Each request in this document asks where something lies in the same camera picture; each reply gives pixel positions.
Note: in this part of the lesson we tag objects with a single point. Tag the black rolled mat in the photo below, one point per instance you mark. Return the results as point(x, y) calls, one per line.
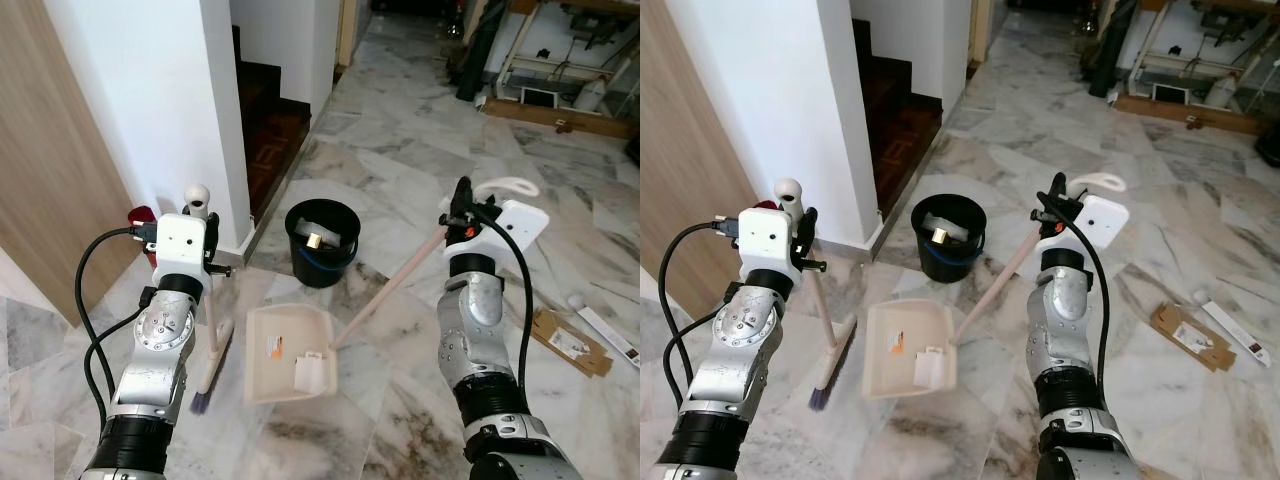
point(480, 60)
point(1112, 55)

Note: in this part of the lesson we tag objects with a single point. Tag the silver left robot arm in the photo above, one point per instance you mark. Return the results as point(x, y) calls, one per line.
point(155, 340)
point(740, 335)

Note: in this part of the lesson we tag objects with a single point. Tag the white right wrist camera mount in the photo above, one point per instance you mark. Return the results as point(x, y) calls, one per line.
point(1103, 218)
point(520, 222)

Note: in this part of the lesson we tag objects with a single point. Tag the cream broom with purple bristles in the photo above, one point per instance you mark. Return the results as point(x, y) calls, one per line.
point(213, 360)
point(835, 355)

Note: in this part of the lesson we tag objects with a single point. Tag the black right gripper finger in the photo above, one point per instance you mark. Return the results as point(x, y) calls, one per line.
point(461, 193)
point(1056, 188)

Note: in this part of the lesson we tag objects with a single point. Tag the crumpled white wrapper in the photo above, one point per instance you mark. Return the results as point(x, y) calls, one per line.
point(335, 235)
point(960, 231)

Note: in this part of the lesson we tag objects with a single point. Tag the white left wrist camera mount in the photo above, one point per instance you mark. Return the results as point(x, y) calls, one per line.
point(180, 245)
point(765, 240)

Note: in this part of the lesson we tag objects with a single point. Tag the flattened brown cardboard piece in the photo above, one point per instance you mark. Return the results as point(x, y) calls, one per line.
point(1192, 338)
point(570, 342)

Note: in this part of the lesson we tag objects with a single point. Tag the black round object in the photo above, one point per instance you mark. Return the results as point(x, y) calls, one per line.
point(634, 150)
point(1269, 148)

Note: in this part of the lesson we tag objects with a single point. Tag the light wooden door panel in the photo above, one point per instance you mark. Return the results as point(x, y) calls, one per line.
point(690, 150)
point(50, 150)

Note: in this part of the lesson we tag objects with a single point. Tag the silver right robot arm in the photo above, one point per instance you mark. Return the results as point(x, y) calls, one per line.
point(1065, 320)
point(475, 330)

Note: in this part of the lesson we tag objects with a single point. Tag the small white paper carton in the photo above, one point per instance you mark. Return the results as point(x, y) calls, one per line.
point(931, 368)
point(313, 373)

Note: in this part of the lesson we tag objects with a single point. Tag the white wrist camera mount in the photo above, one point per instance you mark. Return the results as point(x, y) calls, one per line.
point(765, 240)
point(1103, 218)
point(180, 245)
point(520, 222)

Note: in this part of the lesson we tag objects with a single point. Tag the brown wooden plank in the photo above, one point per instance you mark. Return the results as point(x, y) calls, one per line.
point(560, 118)
point(1190, 115)

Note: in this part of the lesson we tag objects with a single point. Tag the red tin can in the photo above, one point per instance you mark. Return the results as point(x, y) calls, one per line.
point(140, 215)
point(766, 206)

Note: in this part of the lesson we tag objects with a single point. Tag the white framed dark screen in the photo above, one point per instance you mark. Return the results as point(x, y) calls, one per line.
point(1170, 93)
point(540, 95)

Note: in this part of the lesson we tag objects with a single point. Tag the long white carton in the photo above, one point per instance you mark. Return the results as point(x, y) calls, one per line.
point(1245, 332)
point(610, 335)

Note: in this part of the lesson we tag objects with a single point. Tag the dark wooden staircase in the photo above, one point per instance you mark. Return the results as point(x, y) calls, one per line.
point(900, 125)
point(272, 130)

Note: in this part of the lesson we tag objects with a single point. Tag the white plastic jug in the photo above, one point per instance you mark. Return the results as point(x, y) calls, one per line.
point(1221, 92)
point(592, 95)

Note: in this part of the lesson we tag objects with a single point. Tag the black plastic bucket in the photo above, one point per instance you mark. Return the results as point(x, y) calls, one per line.
point(320, 265)
point(945, 260)

